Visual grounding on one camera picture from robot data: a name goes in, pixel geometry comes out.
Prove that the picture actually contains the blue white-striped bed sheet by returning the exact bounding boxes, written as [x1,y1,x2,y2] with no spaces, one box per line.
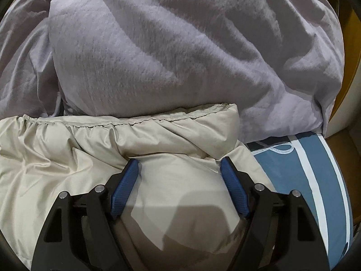
[247,132,353,268]

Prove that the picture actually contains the beige puffer jacket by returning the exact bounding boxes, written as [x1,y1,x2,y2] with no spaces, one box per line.
[1,104,272,270]

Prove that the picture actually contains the lavender pillow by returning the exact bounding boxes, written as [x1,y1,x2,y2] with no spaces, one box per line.
[48,0,344,143]

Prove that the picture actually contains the lavender crumpled duvet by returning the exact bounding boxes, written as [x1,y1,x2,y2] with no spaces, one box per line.
[1,0,62,119]

